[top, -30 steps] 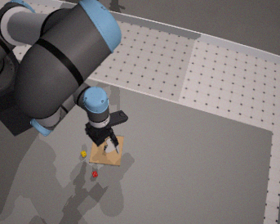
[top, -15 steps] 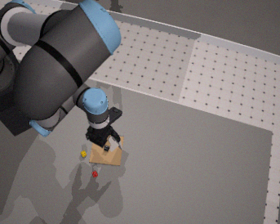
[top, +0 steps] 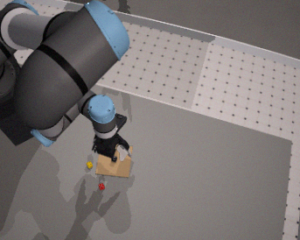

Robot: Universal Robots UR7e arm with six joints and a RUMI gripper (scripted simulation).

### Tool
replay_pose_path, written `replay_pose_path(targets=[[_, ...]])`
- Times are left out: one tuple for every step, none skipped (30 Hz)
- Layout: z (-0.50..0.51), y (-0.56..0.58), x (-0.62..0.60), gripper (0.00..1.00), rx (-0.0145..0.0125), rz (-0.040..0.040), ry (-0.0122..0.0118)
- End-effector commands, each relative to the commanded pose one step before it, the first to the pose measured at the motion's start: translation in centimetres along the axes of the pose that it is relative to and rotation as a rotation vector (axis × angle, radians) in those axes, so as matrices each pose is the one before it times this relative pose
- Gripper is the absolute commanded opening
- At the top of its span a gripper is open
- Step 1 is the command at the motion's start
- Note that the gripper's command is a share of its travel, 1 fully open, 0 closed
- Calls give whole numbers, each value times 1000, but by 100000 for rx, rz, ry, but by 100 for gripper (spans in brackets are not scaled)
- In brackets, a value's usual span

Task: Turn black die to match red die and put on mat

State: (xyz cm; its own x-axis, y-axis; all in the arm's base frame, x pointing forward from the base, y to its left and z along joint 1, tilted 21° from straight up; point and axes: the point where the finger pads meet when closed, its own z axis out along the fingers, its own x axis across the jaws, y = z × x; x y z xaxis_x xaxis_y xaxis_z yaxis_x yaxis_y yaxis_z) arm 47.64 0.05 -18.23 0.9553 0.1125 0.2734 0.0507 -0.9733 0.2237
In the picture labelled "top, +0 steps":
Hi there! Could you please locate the red die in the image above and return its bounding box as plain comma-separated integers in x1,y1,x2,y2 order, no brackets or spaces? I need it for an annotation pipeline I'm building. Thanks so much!
98,183,105,190

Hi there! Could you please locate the yellow die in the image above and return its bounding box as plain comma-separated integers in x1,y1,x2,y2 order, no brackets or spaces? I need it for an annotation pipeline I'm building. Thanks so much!
87,161,93,168

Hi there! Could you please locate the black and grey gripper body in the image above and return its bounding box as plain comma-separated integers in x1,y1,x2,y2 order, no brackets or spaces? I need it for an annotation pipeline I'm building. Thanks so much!
93,133,121,159

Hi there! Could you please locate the tan flat mat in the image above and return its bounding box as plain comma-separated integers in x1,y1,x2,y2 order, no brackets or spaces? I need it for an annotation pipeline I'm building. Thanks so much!
95,150,131,178

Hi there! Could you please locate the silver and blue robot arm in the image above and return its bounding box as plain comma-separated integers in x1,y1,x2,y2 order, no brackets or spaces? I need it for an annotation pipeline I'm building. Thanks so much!
0,0,129,147

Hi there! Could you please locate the black die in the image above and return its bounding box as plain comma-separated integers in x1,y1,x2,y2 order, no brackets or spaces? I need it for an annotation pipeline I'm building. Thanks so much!
111,156,117,162

